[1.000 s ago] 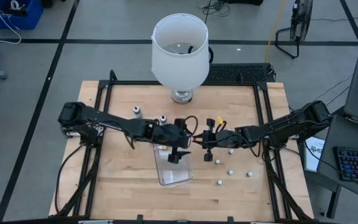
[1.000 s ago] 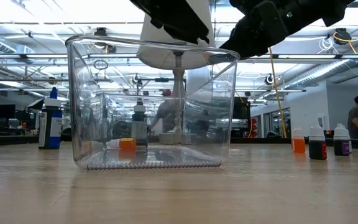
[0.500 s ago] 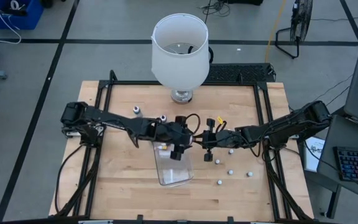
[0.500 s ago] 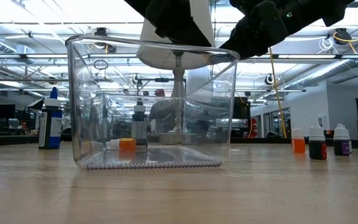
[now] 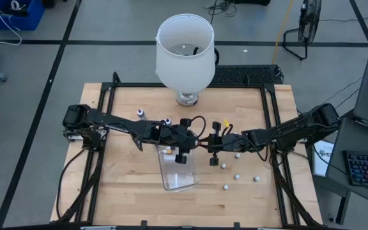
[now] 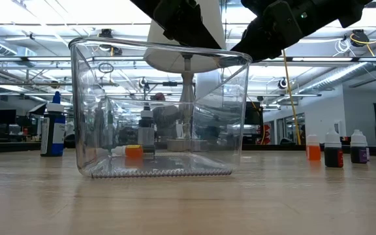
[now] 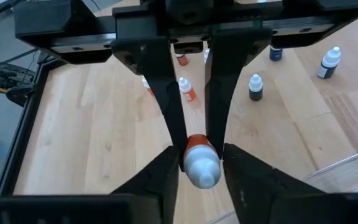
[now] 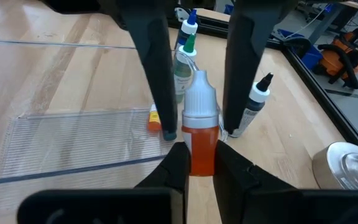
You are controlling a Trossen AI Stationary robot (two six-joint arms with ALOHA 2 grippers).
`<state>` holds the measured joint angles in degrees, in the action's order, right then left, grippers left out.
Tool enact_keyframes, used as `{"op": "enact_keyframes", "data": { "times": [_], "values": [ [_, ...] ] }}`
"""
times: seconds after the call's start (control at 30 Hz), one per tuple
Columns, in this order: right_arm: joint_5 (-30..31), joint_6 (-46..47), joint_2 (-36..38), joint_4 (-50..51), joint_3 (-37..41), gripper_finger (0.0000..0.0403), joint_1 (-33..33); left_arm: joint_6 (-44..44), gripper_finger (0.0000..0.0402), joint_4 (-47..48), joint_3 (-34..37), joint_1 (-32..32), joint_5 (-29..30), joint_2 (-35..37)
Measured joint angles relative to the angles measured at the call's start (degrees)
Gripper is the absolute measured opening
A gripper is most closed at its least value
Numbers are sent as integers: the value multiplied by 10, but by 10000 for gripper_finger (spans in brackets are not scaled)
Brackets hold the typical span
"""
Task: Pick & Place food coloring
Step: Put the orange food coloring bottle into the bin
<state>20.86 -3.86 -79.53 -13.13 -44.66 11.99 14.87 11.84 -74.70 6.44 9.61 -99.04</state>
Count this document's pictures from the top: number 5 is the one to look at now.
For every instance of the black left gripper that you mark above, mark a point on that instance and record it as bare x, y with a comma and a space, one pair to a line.
179, 137

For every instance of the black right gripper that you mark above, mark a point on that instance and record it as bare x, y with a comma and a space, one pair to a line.
232, 142

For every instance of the small yellow food coloring bottle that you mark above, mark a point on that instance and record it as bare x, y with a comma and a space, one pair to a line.
226, 122

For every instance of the large black food coloring bottle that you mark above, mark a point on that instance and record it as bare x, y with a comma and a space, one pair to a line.
168, 121

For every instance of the large purple food coloring bottle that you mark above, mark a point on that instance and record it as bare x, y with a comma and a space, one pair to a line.
140, 112

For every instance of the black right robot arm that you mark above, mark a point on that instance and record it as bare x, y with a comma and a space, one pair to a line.
299, 127

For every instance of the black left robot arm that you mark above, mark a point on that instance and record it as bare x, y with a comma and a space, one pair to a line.
113, 125

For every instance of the clear plastic bin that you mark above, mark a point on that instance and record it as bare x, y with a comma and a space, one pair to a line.
180, 179

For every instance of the black perforated metal box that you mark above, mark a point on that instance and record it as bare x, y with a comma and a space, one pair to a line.
244, 75

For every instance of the silver table lamp white shade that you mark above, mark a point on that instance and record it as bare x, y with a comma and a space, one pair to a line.
185, 57

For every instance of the white paper sheet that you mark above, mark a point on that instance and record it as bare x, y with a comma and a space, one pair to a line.
323, 156

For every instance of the dark grey desk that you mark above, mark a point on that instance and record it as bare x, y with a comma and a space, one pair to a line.
339, 159

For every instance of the backlit black keyboard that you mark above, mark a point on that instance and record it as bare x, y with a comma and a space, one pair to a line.
367, 167

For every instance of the black floor fan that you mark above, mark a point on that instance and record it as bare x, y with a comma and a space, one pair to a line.
308, 19

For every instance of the blue floor bin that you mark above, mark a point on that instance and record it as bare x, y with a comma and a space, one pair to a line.
27, 19

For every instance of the black aluminium table frame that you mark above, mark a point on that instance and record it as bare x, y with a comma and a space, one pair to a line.
133, 85

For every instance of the silver frame bracket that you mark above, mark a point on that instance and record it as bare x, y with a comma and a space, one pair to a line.
97, 228

